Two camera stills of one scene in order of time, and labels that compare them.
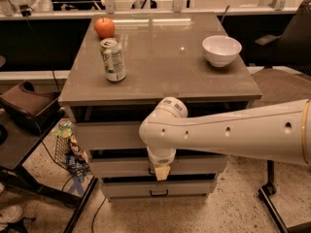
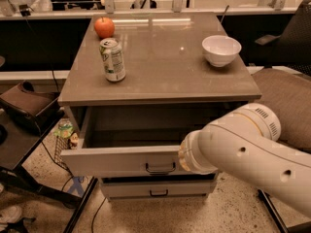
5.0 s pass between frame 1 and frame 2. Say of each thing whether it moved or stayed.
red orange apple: stayed
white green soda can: stayed
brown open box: stayed
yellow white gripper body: moved
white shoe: stayed
